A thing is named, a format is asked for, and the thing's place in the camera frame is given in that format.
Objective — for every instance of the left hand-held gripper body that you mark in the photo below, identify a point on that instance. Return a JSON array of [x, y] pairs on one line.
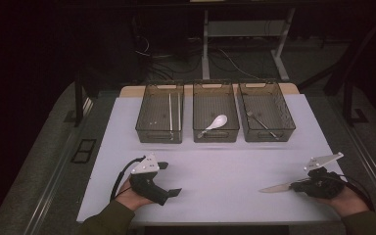
[[145, 184]]

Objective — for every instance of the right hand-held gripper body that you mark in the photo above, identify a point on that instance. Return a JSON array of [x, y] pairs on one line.
[[324, 187]]

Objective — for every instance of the dark translucent plastic bin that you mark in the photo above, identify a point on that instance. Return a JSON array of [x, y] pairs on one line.
[[209, 104], [271, 104], [155, 114]]

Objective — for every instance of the white ceramic spoon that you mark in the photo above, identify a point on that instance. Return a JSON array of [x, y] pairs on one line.
[[218, 121]]

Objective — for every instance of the person's left hand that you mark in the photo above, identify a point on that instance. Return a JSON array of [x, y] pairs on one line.
[[130, 199]]

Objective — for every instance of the person's right hand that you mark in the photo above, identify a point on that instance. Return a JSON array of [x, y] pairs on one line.
[[349, 204]]

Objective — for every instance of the white table mat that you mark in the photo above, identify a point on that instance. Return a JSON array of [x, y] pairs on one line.
[[225, 169]]

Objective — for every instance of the black metal stand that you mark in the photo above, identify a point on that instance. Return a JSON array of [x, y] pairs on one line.
[[347, 104], [78, 104]]

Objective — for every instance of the white metal table frame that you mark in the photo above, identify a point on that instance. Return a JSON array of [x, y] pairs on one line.
[[246, 28]]

